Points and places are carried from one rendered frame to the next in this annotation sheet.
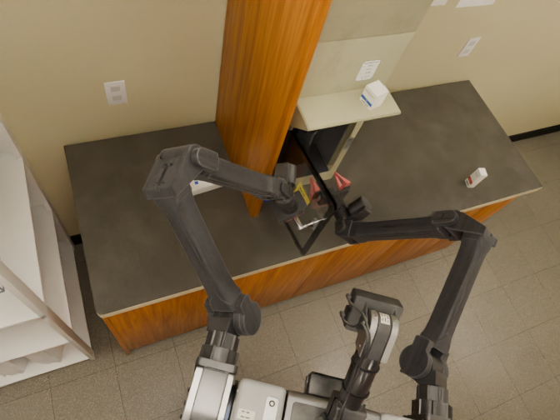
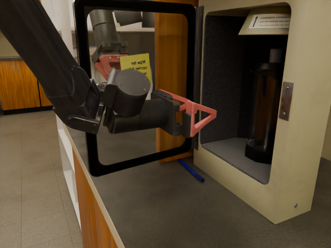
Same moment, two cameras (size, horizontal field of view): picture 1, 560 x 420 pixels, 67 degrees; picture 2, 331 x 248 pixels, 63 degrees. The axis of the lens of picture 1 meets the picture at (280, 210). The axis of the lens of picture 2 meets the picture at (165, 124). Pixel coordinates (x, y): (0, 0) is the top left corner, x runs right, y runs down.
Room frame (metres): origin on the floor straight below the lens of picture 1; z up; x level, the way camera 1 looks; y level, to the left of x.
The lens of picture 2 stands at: (1.01, -0.67, 1.31)
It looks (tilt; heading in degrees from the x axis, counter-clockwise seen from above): 18 degrees down; 105
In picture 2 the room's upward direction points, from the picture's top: straight up
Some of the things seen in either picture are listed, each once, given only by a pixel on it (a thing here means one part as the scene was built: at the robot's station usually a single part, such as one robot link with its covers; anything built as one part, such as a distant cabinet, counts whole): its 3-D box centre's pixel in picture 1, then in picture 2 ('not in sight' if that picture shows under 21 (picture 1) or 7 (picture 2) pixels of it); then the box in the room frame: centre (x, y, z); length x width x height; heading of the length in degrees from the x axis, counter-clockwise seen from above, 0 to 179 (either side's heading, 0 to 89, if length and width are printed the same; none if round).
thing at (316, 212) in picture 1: (297, 197); (143, 89); (0.79, -0.04, 1.19); 0.30 x 0.01 x 0.40; 47
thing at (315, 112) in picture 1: (343, 116); not in sight; (0.96, -0.07, 1.46); 0.32 x 0.11 x 0.10; 131
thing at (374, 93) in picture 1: (373, 95); not in sight; (1.01, -0.12, 1.54); 0.05 x 0.05 x 0.06; 55
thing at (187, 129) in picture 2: (337, 183); (192, 114); (0.93, -0.15, 1.17); 0.09 x 0.07 x 0.07; 42
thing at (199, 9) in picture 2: not in sight; (195, 83); (0.90, 0.08, 1.19); 0.03 x 0.02 x 0.39; 131
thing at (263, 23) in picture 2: not in sight; (280, 21); (1.09, 0.02, 1.34); 0.18 x 0.18 x 0.05
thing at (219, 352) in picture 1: (219, 353); not in sight; (0.17, 0.00, 1.45); 0.09 x 0.08 x 0.12; 99
